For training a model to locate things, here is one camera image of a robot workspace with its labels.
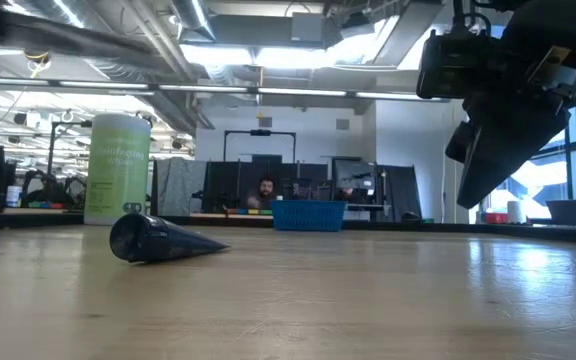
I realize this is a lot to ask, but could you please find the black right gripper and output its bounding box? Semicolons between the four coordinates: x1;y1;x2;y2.
444;0;576;211

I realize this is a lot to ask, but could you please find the white paper towel roll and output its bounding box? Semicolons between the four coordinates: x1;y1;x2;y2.
506;200;527;224

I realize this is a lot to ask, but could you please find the black partition curtain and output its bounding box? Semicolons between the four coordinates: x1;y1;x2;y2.
375;164;423;222
201;159;330;214

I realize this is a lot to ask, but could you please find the blue plastic basket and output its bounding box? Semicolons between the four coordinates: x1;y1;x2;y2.
269;198;348;233

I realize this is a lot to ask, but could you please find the long LED light bar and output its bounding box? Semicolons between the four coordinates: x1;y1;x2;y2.
0;75;444;104

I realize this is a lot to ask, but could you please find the grey ceiling box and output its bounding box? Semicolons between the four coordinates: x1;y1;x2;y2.
290;12;326;44

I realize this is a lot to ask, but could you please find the grey partition panel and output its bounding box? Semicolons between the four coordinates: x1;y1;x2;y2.
150;155;209;217

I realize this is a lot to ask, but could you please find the green disinfecting wipes canister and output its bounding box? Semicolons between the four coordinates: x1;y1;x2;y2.
82;112;153;227

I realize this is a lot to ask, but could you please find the white plastic jar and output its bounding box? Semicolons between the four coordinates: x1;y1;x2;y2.
5;185;23;209

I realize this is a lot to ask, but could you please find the black aluminium table frame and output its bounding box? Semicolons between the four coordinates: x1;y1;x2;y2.
0;209;576;247

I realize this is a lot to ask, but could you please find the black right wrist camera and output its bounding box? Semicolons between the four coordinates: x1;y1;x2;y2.
415;27;499;101

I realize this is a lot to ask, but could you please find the black window frame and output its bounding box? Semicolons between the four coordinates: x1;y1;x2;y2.
482;97;576;224

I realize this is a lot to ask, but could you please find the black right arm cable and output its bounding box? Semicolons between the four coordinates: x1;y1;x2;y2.
450;0;493;39

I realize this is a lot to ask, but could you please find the silver rectangular ventilation duct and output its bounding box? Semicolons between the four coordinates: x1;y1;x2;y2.
325;0;449;79

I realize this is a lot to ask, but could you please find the black gantry frame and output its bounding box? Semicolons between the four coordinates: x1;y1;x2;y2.
222;128;298;164
47;118;94;190

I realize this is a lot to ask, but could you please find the ceiling cord reel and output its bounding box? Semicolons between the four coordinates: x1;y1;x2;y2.
22;48;53;69

